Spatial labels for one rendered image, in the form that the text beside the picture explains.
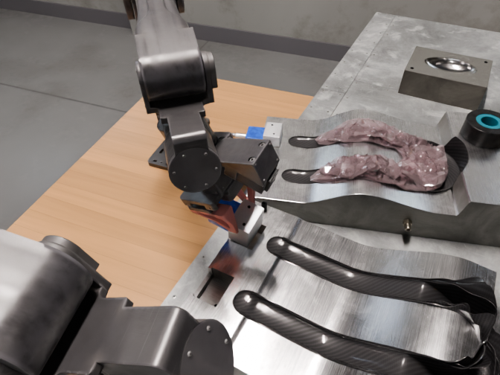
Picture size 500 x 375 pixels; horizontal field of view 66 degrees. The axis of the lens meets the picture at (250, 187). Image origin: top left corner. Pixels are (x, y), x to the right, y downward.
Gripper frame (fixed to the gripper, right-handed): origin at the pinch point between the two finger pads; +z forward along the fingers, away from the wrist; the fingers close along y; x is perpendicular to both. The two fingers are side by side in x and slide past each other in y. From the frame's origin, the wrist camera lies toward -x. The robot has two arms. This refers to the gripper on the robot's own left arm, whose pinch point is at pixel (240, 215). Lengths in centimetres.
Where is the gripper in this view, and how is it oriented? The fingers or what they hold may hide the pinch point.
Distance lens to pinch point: 59.7
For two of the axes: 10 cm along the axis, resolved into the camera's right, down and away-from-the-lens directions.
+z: 3.9, 6.8, 6.3
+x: -7.9, -1.1, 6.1
